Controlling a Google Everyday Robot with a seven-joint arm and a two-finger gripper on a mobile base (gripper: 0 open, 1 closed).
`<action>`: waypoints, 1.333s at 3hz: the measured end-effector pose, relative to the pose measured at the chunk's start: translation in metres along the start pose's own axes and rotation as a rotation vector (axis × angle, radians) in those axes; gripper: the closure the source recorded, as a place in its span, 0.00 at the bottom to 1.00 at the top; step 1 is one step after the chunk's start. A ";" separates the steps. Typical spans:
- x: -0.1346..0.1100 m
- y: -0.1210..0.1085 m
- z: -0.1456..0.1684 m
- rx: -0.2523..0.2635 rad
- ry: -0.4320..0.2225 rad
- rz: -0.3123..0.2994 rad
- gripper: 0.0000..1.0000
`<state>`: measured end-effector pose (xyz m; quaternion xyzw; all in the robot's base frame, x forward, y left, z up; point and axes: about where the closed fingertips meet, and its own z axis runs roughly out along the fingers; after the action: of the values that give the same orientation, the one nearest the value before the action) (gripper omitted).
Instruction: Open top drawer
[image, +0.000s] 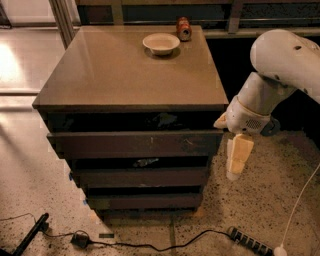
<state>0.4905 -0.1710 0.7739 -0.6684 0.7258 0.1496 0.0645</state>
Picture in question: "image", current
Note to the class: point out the drawer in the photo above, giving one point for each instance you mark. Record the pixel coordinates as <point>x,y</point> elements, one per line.
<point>155,201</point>
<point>150,177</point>
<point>135,144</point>

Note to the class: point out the metal window frame rail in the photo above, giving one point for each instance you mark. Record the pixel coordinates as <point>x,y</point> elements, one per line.
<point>231,17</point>

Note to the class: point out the orange soda can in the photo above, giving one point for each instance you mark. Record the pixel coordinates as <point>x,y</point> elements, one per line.
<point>183,29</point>

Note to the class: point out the dark brown drawer cabinet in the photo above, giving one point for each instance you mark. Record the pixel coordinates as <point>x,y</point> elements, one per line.
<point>107,81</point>

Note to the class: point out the black power strip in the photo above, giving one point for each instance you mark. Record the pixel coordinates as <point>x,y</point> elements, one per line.
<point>257,247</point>

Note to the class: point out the black power adapter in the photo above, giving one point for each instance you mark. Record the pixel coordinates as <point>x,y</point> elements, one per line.
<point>80,239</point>

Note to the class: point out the white paper bowl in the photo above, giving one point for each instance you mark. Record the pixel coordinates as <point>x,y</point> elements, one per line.
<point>161,44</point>

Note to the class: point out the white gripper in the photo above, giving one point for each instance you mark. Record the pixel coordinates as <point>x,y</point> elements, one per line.
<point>244,119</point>

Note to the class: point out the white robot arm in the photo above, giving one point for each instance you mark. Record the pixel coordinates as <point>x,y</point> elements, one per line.
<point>283,63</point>

